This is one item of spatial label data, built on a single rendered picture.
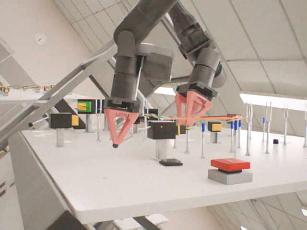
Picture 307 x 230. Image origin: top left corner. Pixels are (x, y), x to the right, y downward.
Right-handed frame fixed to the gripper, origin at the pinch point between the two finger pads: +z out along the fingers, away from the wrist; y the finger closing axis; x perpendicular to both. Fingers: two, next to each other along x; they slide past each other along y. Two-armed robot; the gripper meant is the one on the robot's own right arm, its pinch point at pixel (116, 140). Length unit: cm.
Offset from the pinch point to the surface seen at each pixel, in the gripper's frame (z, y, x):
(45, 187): 7.5, -18.0, 14.3
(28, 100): -5, 310, 36
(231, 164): -0.4, -24.9, -14.1
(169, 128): -4.2, -1.8, -11.3
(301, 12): -122, 168, -187
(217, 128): -5.9, 21.3, -36.3
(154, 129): -3.5, -1.9, -7.7
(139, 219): 39, 64, -29
